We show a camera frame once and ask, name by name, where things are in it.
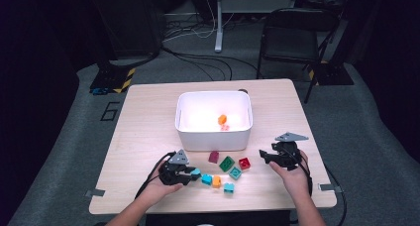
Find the black equipment case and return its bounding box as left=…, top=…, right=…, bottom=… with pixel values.
left=87, top=0, right=166, bottom=60

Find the white metal desk stand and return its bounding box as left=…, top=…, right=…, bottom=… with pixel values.
left=214, top=0, right=298, bottom=54

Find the white plastic bin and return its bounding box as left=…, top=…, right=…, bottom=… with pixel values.
left=174, top=90, right=254, bottom=153

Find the black floor cable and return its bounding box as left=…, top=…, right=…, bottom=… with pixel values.
left=160, top=47, right=263, bottom=82

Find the mint green toy brick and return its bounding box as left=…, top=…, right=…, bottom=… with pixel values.
left=229, top=167, right=243, bottom=181

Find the person's left hand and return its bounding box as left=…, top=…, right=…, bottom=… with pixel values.
left=140, top=161, right=183, bottom=205

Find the white floor cable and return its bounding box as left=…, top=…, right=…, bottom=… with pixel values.
left=162, top=0, right=240, bottom=43

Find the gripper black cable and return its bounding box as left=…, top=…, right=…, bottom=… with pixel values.
left=283, top=146, right=348, bottom=226
left=134, top=151, right=176, bottom=200

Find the black folding chair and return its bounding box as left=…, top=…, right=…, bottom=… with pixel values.
left=257, top=7, right=341, bottom=104

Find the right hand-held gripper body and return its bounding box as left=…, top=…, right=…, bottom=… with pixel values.
left=270, top=131, right=310, bottom=171

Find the black yellow striped stand base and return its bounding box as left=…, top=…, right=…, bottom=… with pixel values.
left=89, top=66, right=137, bottom=95

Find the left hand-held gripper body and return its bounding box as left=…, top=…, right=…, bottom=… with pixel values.
left=158, top=149, right=190, bottom=186

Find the grey tape strip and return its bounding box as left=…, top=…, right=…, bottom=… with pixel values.
left=318, top=183, right=343, bottom=193
left=84, top=188, right=107, bottom=198

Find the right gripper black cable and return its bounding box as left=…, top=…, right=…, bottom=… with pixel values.
left=283, top=146, right=348, bottom=226

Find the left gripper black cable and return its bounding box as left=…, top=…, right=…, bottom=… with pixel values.
left=134, top=151, right=176, bottom=200

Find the person's right hand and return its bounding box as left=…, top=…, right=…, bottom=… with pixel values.
left=268, top=151, right=313, bottom=205

